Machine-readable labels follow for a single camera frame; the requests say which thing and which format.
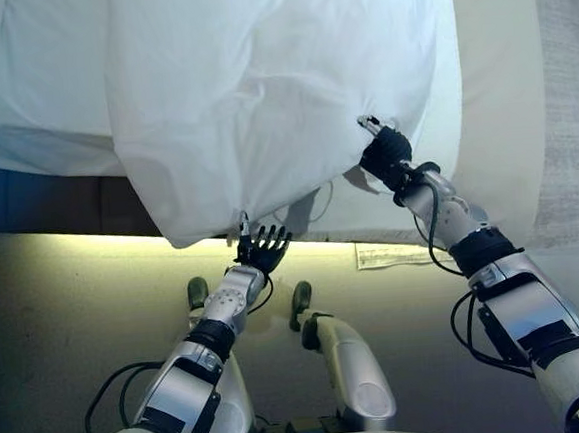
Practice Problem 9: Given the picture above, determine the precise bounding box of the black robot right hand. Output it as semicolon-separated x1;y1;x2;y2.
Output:
355;111;417;195

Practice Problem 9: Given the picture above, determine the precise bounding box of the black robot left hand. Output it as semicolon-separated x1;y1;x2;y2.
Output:
229;206;296;277

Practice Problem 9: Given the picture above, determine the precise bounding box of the white duvet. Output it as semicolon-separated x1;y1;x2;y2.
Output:
99;0;475;256

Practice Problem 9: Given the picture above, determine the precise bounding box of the white bed sheet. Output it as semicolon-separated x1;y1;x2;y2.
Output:
0;0;127;185

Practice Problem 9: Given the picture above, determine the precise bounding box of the dark robot right foot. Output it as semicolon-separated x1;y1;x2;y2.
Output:
285;279;317;333

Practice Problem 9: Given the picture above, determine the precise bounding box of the dark robot foot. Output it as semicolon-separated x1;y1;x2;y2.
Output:
184;275;212;311
285;279;317;333

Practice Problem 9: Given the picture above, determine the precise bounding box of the dark robot left foot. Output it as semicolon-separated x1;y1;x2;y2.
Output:
184;275;212;311

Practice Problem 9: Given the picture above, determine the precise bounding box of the white printed rug label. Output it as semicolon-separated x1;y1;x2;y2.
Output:
354;235;455;272

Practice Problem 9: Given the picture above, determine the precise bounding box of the silver robot right leg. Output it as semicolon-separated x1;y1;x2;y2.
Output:
299;306;398;427

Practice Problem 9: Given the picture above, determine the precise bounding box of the silver robot leg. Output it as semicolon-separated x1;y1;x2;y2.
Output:
299;306;398;427
184;304;257;433

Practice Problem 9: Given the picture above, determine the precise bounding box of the silver robot left leg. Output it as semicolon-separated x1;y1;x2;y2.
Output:
184;304;257;433

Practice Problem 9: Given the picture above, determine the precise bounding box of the grey rug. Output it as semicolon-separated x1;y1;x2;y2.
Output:
515;0;579;251

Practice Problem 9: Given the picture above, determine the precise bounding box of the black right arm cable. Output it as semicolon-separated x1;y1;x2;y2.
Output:
409;173;534;387

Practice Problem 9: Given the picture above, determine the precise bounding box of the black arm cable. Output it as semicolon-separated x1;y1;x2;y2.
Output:
409;173;534;387
72;272;286;433

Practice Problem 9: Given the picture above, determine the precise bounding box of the dark bed frame base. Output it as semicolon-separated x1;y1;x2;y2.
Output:
0;148;172;250

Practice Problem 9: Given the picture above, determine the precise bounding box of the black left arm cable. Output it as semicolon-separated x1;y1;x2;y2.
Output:
72;272;286;433

